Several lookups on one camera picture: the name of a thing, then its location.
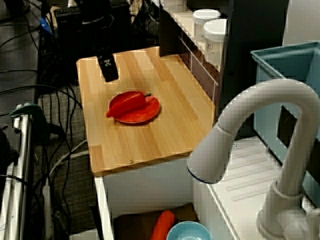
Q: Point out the white toy sink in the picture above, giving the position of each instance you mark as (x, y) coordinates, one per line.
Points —
(250, 162)

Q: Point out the dark tiled backsplash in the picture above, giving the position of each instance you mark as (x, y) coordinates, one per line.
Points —
(202, 70)

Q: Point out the black hutch frame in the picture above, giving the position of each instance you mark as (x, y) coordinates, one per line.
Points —
(250, 75)

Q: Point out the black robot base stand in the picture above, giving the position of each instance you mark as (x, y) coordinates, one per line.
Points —
(72, 50)

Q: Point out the light blue plastic bin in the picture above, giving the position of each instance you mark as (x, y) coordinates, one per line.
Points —
(287, 62)

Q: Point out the light blue bowl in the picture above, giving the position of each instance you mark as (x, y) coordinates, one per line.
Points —
(188, 231)

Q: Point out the white lidded plastic jar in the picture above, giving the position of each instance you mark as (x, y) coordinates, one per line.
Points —
(205, 16)
(215, 37)

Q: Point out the red toy pepper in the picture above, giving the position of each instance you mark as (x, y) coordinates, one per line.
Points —
(127, 103)

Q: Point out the red round plate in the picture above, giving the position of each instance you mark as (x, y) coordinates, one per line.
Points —
(147, 111)

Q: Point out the cream shelf board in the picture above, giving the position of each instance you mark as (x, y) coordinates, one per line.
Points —
(186, 23)

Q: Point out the aluminium rail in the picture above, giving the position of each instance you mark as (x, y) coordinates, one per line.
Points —
(22, 150)

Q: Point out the orange toy carrot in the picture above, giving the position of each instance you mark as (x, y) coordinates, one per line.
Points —
(162, 225)

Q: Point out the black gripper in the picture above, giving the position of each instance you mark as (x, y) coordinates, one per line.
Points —
(100, 40)

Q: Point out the blue plastic piece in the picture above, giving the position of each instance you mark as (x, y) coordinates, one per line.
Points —
(46, 25)

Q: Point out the white toy faucet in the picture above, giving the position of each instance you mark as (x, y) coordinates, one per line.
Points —
(275, 92)

